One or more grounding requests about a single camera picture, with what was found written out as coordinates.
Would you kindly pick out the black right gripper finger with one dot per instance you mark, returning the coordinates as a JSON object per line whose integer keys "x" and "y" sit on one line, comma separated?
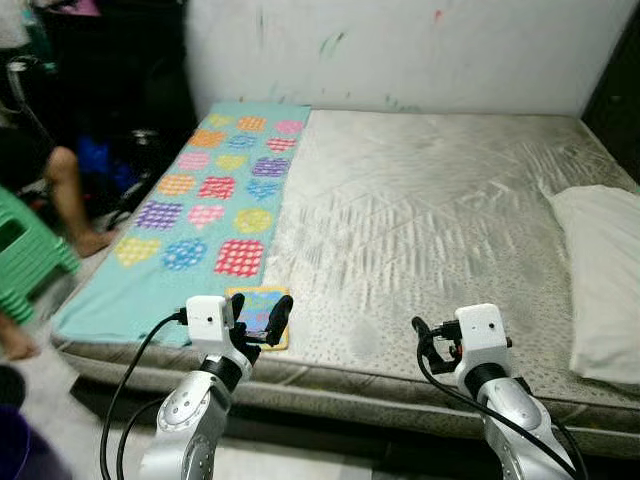
{"x": 421, "y": 330}

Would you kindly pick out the yellow-edged blue children's book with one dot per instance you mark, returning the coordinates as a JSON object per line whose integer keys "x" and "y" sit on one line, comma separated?
{"x": 255, "y": 305}

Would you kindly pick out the black standing fan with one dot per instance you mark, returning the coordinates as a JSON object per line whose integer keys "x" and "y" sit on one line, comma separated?
{"x": 8, "y": 385}

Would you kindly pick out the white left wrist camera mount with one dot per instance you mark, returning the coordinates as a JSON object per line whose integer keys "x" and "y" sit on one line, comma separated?
{"x": 208, "y": 318}

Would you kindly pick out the black bed frame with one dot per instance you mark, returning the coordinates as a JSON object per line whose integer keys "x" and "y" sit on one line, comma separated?
{"x": 330, "y": 435}

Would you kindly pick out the turquoise blanket with colourful shapes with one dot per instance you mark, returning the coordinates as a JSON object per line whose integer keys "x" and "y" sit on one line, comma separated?
{"x": 110, "y": 300}

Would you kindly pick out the stacked green plastic stools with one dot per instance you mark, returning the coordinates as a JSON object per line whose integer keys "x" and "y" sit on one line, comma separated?
{"x": 30, "y": 250}

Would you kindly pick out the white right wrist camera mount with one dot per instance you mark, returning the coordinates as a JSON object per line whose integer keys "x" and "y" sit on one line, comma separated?
{"x": 482, "y": 330}

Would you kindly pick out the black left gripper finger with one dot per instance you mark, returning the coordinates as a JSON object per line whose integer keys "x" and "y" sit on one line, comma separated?
{"x": 279, "y": 318}
{"x": 241, "y": 310}

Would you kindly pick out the seated person in black shorts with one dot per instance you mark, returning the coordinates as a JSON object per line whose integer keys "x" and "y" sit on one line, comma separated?
{"x": 70, "y": 200}

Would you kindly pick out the grey quilted spotted mattress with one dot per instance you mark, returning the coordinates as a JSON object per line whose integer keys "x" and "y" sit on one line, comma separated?
{"x": 420, "y": 210}

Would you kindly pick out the dark wardrobe with small knobs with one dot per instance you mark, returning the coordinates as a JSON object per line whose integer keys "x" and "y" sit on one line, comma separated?
{"x": 615, "y": 100}

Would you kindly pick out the white pillow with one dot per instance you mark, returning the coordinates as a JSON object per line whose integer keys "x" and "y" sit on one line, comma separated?
{"x": 605, "y": 280}

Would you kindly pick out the blue bag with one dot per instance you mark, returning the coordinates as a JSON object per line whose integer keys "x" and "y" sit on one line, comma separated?
{"x": 105, "y": 162}

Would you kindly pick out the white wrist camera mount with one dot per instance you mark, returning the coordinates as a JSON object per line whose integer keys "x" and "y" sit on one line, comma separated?
{"x": 482, "y": 330}
{"x": 208, "y": 318}

